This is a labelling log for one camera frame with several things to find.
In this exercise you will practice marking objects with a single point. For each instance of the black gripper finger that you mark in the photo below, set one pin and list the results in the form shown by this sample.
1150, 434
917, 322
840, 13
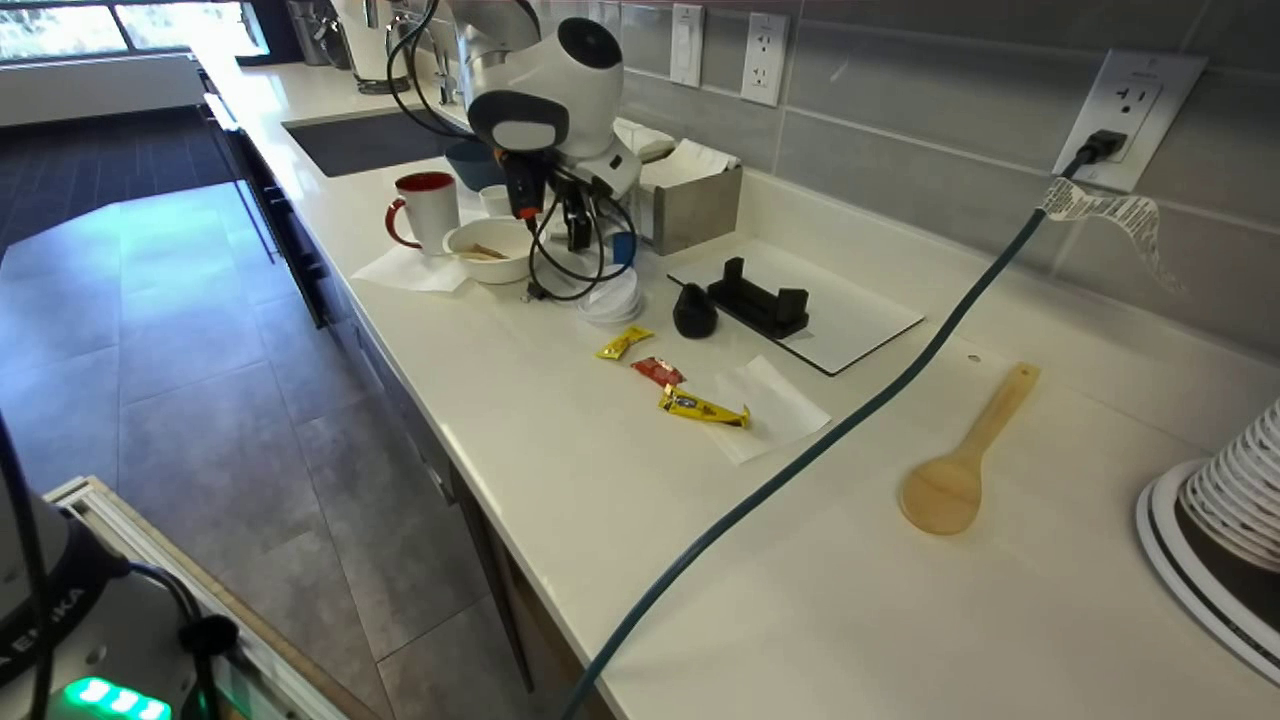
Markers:
579, 221

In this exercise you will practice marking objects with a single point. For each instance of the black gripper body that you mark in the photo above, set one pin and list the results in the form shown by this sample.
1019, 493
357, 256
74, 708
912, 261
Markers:
531, 183

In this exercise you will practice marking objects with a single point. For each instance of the small blue block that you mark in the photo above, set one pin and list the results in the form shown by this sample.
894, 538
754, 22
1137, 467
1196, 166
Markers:
625, 255

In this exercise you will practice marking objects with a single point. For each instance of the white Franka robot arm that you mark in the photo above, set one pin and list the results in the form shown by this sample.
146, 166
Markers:
566, 87

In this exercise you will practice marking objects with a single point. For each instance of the white cereal bowl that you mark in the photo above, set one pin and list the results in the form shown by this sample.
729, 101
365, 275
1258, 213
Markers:
484, 247

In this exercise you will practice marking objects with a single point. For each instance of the white mug with red inside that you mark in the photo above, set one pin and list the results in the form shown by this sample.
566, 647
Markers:
435, 213

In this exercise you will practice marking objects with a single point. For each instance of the cardboard box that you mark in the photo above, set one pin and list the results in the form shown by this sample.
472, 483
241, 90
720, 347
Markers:
696, 209

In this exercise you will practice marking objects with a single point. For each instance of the short yellow sachet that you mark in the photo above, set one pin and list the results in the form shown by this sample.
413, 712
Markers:
625, 340

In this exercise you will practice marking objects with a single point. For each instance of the black round knob object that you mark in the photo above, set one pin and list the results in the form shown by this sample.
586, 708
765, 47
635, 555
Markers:
692, 312

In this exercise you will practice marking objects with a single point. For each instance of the white paper napkin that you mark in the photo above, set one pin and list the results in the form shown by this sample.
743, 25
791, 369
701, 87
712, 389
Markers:
401, 275

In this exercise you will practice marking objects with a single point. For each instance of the red sachet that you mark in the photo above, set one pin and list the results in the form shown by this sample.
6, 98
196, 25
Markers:
657, 369

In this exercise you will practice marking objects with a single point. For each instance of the dark kitchen sink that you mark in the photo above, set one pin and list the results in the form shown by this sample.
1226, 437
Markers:
361, 140

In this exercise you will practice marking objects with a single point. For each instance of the black clamp holder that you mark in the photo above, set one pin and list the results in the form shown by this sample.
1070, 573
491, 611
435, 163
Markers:
760, 307

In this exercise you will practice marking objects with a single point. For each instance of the white kettle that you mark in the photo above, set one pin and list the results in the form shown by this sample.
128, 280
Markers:
365, 43

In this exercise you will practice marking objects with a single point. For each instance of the long yellow sachet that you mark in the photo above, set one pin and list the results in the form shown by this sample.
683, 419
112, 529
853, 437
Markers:
706, 409

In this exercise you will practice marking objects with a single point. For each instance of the clear plastic wrapper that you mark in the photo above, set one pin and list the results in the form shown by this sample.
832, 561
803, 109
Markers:
791, 400

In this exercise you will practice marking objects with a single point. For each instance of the wooden spoon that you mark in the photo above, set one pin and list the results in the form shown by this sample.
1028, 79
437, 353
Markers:
947, 493

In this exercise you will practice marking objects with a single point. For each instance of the black power plug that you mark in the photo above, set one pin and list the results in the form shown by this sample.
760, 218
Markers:
1098, 144

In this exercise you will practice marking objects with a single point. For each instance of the clear tape strip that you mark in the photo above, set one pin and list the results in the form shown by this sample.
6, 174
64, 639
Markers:
1113, 209

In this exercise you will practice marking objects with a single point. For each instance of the robot control box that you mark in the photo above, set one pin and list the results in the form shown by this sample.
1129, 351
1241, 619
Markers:
81, 625

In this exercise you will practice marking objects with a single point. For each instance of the white wall switch plate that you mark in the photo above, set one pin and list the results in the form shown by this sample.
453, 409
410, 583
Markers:
684, 43

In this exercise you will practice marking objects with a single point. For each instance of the white double wall outlet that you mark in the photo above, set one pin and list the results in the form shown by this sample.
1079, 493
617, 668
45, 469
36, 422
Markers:
760, 57

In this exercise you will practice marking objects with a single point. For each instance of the window with dark frame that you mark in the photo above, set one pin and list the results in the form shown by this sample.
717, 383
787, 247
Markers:
43, 31

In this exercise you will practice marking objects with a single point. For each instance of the large white wall outlet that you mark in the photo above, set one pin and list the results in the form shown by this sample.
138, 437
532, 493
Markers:
1150, 80

